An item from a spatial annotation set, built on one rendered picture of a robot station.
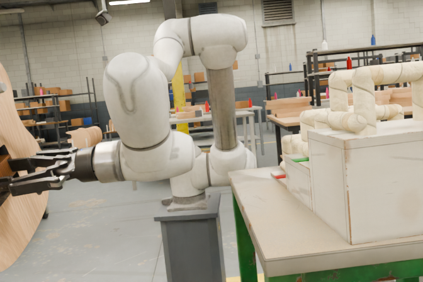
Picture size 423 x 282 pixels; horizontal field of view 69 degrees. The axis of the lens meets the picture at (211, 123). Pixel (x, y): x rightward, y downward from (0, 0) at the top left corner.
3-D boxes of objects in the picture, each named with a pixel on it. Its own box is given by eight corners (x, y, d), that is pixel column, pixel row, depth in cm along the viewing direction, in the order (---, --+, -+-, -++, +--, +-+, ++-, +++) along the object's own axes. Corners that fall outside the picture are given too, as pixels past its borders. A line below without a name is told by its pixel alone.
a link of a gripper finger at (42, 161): (67, 158, 67) (72, 155, 68) (26, 154, 70) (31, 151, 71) (72, 173, 69) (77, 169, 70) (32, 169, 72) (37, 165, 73)
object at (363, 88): (362, 136, 49) (359, 76, 48) (350, 133, 52) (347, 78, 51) (381, 133, 49) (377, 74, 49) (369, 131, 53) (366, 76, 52)
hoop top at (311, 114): (303, 124, 73) (302, 111, 73) (298, 123, 76) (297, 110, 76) (383, 115, 75) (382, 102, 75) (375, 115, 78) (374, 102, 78)
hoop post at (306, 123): (305, 157, 74) (303, 118, 73) (300, 155, 77) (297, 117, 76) (318, 155, 74) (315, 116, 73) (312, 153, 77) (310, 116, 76)
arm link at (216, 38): (210, 171, 154) (254, 167, 153) (210, 194, 140) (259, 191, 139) (187, 11, 113) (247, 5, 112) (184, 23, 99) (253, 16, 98)
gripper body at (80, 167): (97, 189, 66) (53, 194, 65) (106, 167, 73) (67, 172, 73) (89, 158, 62) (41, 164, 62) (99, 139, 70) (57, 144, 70)
